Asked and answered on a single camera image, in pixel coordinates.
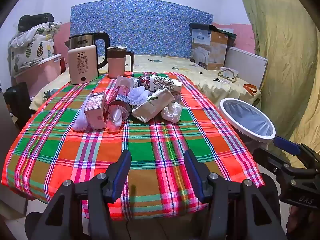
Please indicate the white plastic bag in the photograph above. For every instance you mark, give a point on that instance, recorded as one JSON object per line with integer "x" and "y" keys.
{"x": 172, "y": 112}

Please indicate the white trash can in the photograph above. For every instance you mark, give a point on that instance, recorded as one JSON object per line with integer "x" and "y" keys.
{"x": 260, "y": 137}

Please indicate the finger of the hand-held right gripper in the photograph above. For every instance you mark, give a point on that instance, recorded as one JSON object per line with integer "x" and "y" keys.
{"x": 271, "y": 161}
{"x": 286, "y": 145}

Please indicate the yellow-green curtain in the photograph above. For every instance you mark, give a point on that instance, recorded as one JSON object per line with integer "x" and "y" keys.
{"x": 282, "y": 55}

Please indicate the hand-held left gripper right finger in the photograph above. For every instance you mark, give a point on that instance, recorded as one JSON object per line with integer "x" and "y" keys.
{"x": 193, "y": 173}

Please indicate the pink storage box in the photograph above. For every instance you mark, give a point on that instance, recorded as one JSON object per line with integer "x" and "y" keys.
{"x": 42, "y": 75}

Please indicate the doodle print paper cup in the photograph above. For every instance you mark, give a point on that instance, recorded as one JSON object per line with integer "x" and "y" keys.
{"x": 163, "y": 83}

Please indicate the large white foam fruit net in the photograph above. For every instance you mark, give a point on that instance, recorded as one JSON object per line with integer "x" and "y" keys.
{"x": 80, "y": 122}

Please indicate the small white foam fruit net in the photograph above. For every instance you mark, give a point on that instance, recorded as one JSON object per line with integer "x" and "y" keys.
{"x": 138, "y": 96}

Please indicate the white square yogurt cup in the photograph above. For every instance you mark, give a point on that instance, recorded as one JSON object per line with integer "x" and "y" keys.
{"x": 125, "y": 82}

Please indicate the brown paper bag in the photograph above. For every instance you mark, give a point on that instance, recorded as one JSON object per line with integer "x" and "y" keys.
{"x": 150, "y": 106}

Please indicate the translucent bin liner bag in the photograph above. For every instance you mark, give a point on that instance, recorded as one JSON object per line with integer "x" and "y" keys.
{"x": 250, "y": 117}

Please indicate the white panel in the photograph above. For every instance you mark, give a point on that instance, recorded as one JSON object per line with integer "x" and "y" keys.
{"x": 246, "y": 62}

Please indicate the pink milk carton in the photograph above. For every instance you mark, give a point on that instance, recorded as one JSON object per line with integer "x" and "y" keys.
{"x": 95, "y": 110}

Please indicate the cardboard quilt box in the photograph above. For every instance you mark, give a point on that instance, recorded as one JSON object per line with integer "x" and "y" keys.
{"x": 208, "y": 51}

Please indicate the blue floral headboard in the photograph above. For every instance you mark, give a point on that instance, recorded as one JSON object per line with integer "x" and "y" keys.
{"x": 140, "y": 27}

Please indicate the pink steel electric kettle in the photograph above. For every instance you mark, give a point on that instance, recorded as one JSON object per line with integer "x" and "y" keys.
{"x": 81, "y": 65}

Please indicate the dark red wrapper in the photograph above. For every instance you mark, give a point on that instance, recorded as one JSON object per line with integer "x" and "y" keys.
{"x": 142, "y": 81}

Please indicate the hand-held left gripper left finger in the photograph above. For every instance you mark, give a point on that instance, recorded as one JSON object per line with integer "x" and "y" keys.
{"x": 122, "y": 173}

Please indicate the black bag flap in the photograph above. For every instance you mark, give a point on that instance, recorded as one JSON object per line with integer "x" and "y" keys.
{"x": 200, "y": 26}

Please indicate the red cup clear lid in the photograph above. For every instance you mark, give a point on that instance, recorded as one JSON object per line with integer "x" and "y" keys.
{"x": 120, "y": 100}

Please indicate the pineapple print cloth bundle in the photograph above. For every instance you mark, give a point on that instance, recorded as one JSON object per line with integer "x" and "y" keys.
{"x": 32, "y": 47}

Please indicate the plaid tablecloth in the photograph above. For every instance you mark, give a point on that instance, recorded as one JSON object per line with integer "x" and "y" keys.
{"x": 150, "y": 142}

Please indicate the black bag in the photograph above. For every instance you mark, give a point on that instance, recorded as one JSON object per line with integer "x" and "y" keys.
{"x": 36, "y": 21}

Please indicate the grey cabinet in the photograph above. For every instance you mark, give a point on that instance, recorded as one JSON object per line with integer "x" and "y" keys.
{"x": 7, "y": 142}

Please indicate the black suitcase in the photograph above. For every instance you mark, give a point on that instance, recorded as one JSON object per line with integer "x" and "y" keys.
{"x": 17, "y": 102}

